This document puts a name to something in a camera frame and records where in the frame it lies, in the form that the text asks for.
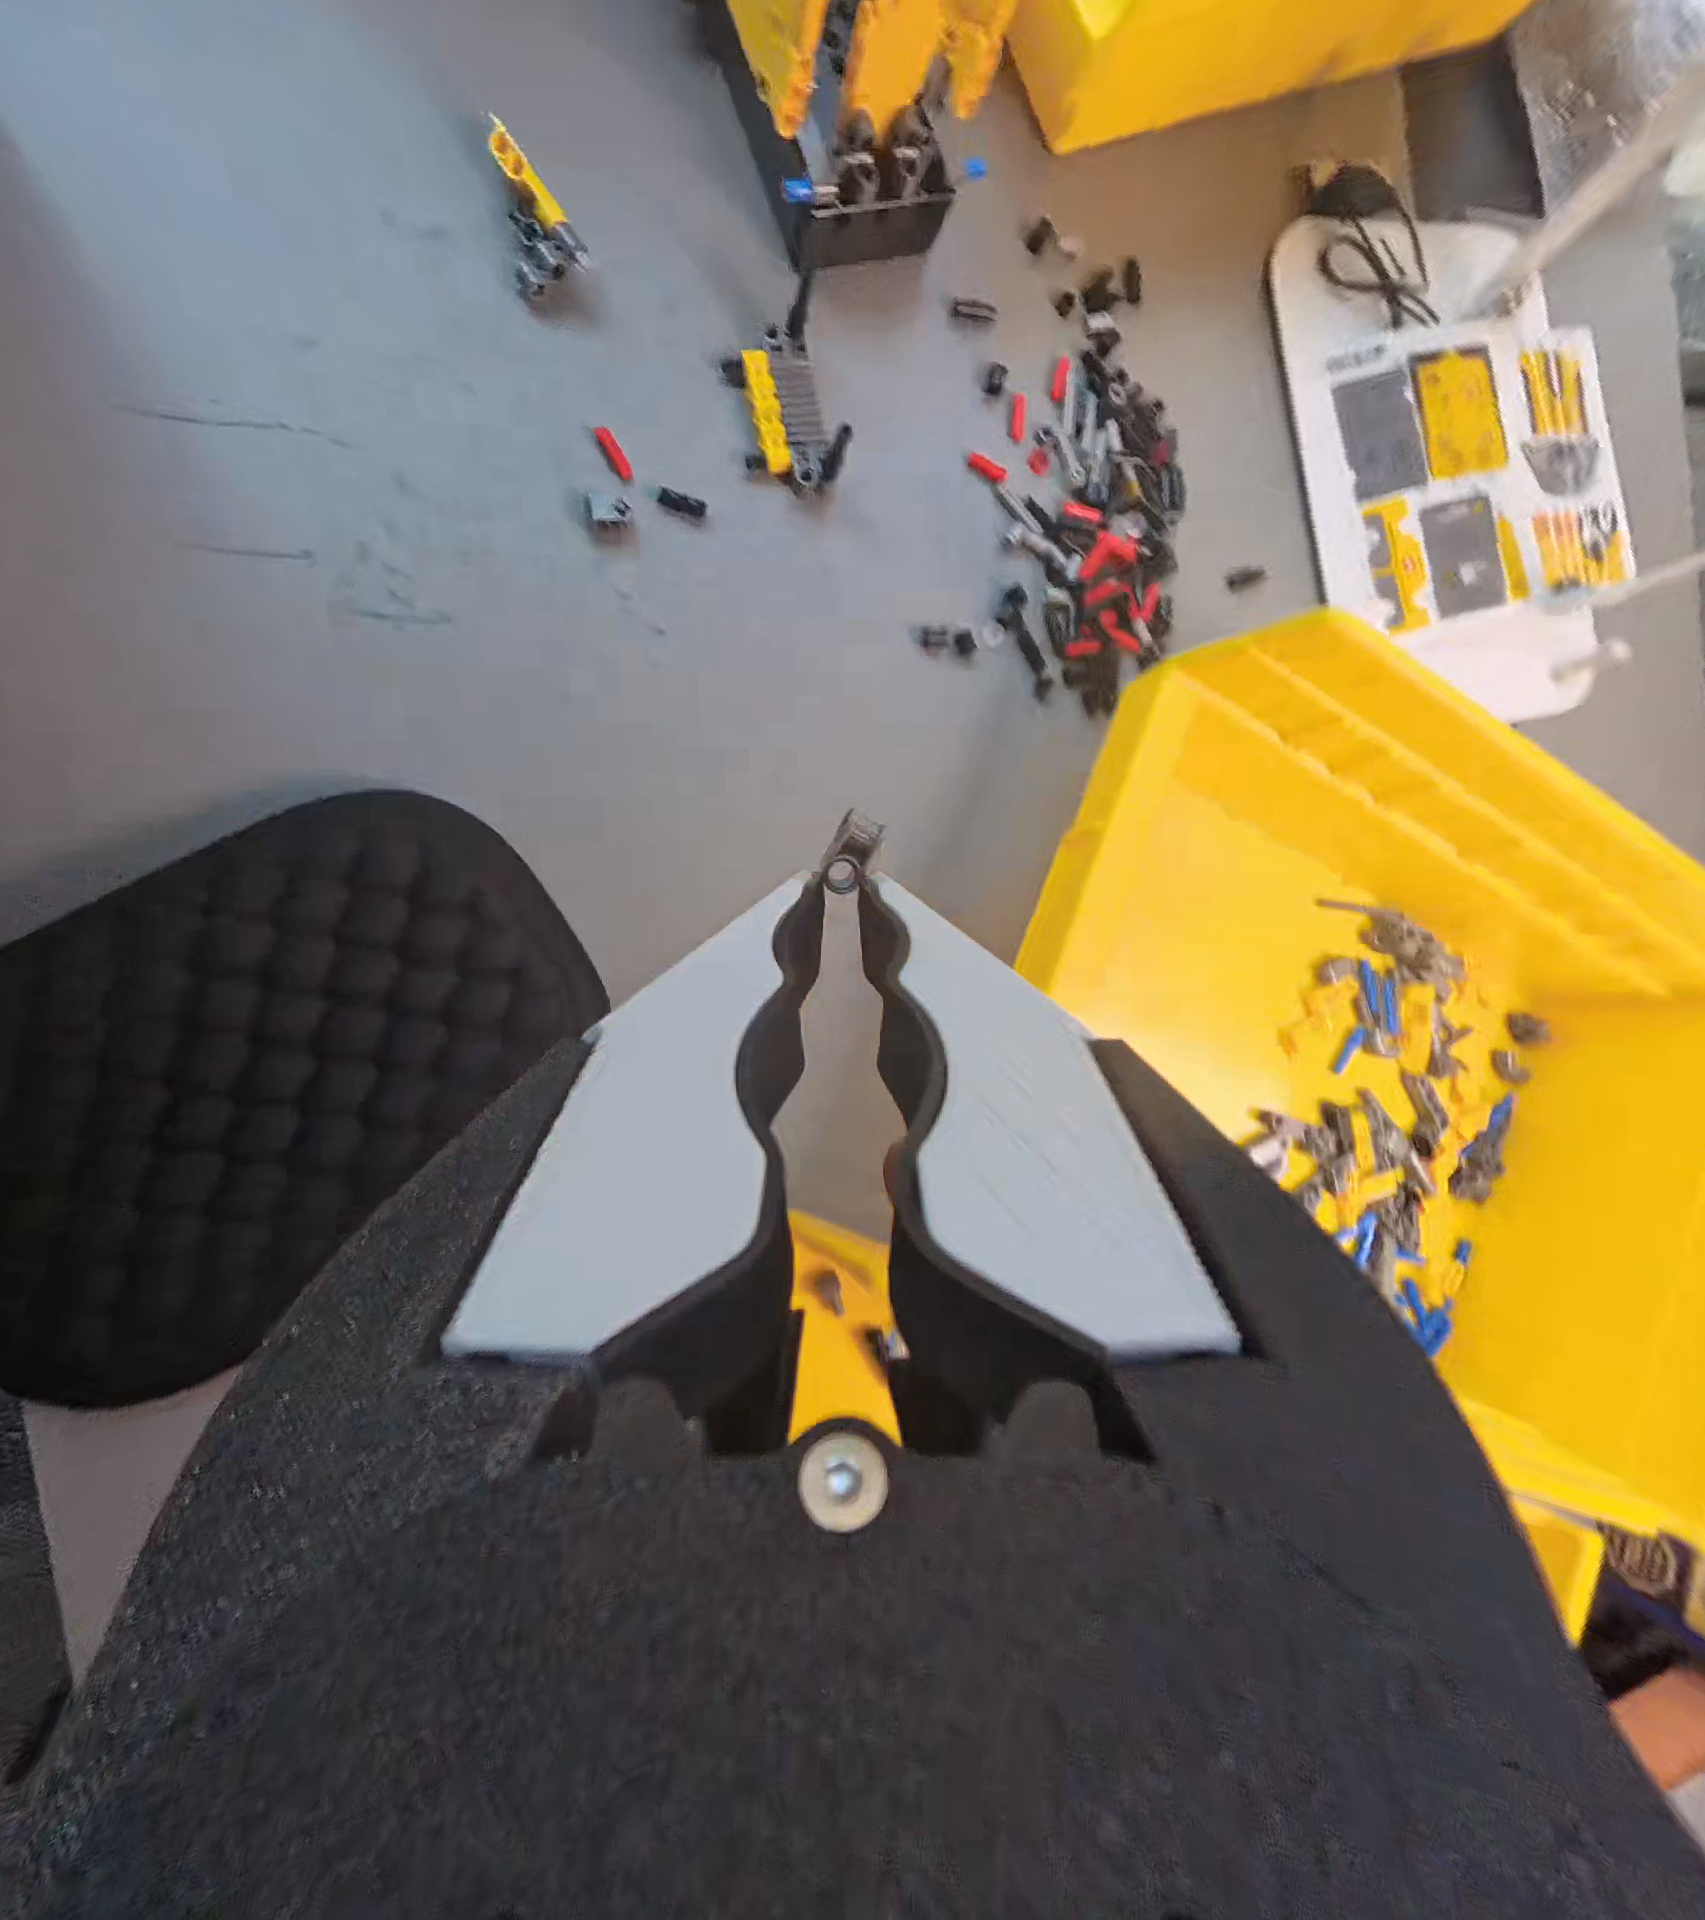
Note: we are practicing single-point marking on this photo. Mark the yellow lego beam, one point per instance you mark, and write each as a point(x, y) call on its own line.
point(523, 173)

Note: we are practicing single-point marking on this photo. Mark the lego sticker sheet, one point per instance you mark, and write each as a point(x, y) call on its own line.
point(1467, 465)

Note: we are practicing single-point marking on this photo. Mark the heap of grey blue lego parts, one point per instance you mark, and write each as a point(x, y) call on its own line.
point(1391, 1111)

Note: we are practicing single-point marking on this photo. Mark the small bubble wrap piece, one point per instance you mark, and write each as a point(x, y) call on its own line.
point(1617, 75)

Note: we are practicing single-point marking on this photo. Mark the yellow divided parts bin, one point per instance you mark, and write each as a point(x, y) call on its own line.
point(1617, 1201)

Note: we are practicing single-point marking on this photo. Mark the yellow plastic bin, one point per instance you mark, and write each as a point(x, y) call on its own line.
point(1242, 60)

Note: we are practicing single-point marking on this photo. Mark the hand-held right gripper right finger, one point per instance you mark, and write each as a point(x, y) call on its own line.
point(1048, 1201)

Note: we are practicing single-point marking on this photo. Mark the yellow lego robot model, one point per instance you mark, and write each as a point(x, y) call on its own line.
point(854, 90)

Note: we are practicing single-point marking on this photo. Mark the red lego pin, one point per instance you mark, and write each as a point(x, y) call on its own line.
point(614, 452)

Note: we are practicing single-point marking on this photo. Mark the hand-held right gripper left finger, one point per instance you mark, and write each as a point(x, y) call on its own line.
point(614, 1201)

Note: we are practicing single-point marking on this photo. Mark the grey ribbed lego subassembly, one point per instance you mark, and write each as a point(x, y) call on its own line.
point(786, 398)

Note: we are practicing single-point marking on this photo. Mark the pile of small lego pieces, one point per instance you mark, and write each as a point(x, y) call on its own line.
point(1093, 494)

